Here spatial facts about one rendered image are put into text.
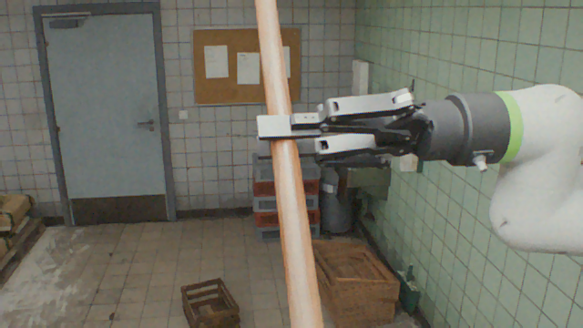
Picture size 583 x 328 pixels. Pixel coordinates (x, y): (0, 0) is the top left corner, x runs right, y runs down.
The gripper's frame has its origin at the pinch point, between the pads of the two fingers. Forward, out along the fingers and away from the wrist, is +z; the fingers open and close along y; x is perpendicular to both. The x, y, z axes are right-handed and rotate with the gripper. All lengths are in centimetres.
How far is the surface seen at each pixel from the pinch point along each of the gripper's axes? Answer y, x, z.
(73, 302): 304, 83, 131
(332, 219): 346, 160, -87
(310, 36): 249, 305, -75
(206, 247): 352, 143, 33
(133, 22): 233, 313, 88
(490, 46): 96, 122, -120
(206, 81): 278, 279, 25
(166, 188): 362, 215, 72
